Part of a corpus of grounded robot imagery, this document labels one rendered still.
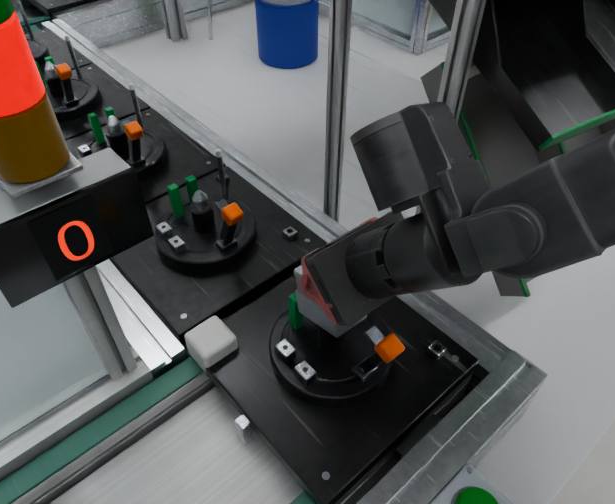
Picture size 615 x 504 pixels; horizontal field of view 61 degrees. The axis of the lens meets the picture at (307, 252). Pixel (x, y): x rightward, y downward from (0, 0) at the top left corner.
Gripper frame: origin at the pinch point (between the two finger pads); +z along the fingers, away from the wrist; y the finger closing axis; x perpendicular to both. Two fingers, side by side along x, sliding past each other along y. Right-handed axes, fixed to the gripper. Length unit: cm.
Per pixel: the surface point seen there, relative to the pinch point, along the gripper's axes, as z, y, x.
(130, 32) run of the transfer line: 93, -30, -73
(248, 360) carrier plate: 10.9, 7.9, 5.2
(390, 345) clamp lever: -5.4, 0.0, 7.9
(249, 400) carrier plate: 8.1, 10.6, 8.3
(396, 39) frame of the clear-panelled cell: 59, -83, -37
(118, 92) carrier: 55, -7, -44
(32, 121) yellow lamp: -11.2, 19.3, -19.6
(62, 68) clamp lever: 44, 3, -47
